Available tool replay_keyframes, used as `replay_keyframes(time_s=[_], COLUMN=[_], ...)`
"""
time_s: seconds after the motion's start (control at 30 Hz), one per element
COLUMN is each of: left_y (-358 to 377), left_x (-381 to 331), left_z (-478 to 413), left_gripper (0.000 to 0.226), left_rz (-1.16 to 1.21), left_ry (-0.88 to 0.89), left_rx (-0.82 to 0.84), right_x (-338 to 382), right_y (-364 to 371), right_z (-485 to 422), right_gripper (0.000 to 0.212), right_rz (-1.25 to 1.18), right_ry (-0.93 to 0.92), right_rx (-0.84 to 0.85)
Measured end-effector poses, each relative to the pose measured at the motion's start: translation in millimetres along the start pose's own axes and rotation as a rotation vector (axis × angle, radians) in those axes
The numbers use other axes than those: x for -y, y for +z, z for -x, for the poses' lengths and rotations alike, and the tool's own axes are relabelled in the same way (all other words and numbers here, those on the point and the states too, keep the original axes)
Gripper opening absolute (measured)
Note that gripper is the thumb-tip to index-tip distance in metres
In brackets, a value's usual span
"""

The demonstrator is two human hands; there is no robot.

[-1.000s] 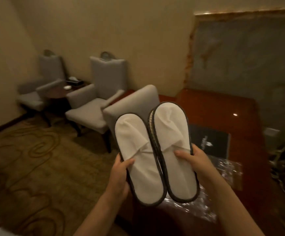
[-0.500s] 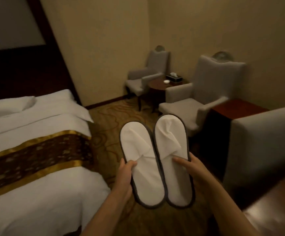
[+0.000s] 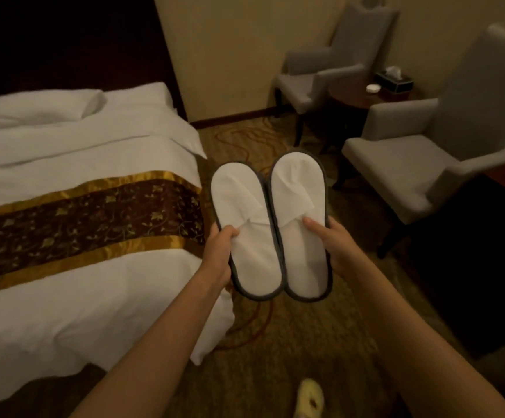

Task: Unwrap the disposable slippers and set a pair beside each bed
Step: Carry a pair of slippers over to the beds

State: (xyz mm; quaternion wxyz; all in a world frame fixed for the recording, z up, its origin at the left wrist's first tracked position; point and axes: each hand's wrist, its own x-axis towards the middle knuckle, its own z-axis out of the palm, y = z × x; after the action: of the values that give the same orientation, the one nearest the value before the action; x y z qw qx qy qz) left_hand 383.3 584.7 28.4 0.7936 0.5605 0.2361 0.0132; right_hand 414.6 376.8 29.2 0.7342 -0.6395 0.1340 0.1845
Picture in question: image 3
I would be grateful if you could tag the person's right hand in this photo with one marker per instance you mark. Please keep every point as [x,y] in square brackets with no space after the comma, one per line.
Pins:
[342,254]

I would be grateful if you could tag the person's left hand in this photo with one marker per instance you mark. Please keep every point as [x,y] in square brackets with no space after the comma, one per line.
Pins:
[217,261]

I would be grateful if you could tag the white slipper grey trim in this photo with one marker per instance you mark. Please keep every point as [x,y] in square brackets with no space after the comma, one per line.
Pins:
[244,200]
[296,187]

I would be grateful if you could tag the person's right forearm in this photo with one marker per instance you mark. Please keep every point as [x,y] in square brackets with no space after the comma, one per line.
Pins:
[418,356]

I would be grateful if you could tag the person's left forearm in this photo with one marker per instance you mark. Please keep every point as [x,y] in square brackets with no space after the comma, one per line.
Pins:
[156,356]

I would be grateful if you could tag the brown gold floral bed runner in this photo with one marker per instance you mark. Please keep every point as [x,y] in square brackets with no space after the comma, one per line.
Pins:
[82,226]

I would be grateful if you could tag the person's right yellow shoe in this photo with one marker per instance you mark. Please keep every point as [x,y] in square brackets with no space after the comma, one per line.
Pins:
[309,400]

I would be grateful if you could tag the white bed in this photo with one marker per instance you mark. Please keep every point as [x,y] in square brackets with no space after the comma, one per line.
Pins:
[82,152]

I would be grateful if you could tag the round wooden side table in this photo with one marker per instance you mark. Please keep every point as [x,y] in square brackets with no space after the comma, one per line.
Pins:
[348,97]

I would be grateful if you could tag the small white dish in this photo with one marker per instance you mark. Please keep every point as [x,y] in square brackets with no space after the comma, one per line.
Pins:
[373,88]

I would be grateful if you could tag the black tissue box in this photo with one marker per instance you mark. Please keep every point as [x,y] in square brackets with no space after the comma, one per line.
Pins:
[400,85]

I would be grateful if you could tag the white tissue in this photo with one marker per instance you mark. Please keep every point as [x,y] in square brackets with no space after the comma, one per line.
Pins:
[393,72]

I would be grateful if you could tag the grey armchair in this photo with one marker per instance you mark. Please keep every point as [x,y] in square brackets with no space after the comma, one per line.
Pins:
[475,104]
[357,34]

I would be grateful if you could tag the white pillow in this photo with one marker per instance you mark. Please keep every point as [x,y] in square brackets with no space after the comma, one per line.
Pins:
[30,108]

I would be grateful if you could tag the dark wooden headboard panel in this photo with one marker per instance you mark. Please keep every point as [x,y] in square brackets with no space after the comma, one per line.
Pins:
[82,39]

